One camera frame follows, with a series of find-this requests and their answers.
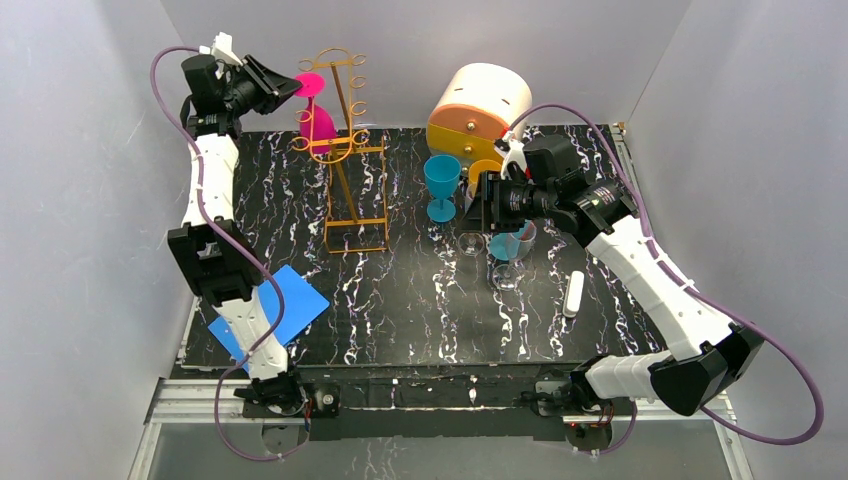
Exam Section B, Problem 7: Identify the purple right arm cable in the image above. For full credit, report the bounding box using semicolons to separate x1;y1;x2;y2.
506;102;826;446

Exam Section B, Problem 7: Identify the white oblong remote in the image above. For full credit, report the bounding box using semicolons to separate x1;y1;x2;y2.
562;270;585;319

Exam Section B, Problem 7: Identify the clear wine glass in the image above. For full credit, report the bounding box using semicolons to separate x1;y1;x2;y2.
457;232;486;257
489;220;537;291

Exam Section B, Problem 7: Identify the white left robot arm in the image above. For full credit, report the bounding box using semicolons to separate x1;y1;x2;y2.
167;50;303;383

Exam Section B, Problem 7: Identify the blue flat card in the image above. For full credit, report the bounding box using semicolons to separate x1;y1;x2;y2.
208;265;330;362

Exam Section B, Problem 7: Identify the yellow plastic wine glass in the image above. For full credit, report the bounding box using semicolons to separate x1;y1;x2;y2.
465;159;501;199

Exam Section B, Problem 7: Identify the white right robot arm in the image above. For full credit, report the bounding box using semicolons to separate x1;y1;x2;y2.
461;135;764;416

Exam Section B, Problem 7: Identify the teal wine glass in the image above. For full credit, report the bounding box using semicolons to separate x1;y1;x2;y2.
423;154;461;223
487;232;521;262

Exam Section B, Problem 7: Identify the gold wire glass rack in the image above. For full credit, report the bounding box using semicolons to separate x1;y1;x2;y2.
293;47;390;254

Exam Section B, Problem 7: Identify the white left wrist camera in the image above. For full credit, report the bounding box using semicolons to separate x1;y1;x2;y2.
198;32;244;67

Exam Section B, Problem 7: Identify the round pastel drawer cabinet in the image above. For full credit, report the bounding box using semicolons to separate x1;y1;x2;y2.
426;63;533;169

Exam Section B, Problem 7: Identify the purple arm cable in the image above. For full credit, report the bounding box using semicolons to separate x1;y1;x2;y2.
506;102;826;446
149;46;313;464

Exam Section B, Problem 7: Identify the magenta plastic wine glass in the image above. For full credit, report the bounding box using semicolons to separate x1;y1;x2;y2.
295;72;337;155

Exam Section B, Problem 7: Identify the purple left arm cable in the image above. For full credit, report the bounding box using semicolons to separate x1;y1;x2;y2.
149;46;313;464

